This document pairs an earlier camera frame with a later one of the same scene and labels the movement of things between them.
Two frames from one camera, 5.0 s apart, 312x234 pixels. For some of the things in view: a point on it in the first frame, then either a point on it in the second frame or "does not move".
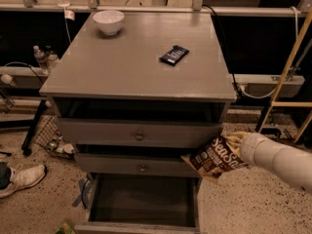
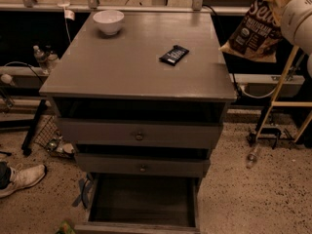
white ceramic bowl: [108, 20] does not move
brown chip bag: [215, 158] → [258, 35]
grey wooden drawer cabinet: [133, 93] does not move
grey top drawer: [140, 132] does not move
